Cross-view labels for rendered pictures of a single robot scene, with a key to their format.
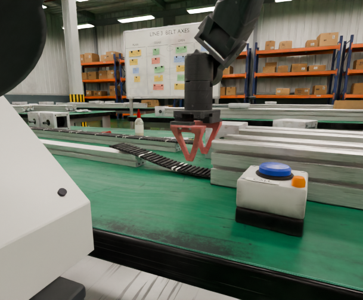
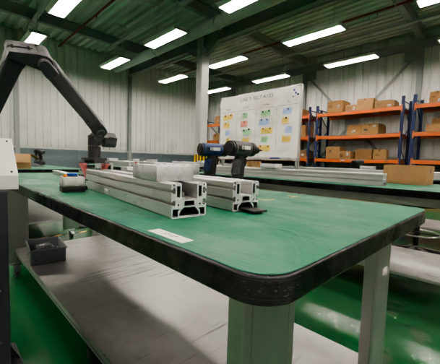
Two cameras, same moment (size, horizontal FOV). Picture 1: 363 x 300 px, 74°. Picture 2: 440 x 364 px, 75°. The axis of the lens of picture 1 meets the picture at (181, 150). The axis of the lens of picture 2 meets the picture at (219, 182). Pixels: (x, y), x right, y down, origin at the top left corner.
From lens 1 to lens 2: 1.25 m
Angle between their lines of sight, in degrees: 25
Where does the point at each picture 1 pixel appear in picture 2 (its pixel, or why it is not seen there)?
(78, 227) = (13, 180)
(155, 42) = (245, 107)
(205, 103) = (92, 154)
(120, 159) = not seen: hidden behind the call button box
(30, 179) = (6, 167)
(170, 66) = (255, 129)
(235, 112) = (266, 171)
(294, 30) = not seen: outside the picture
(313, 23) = not seen: outside the picture
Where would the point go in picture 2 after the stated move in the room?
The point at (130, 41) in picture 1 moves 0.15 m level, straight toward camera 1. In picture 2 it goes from (225, 107) to (223, 105)
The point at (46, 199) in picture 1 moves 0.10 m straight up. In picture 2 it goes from (6, 172) to (6, 146)
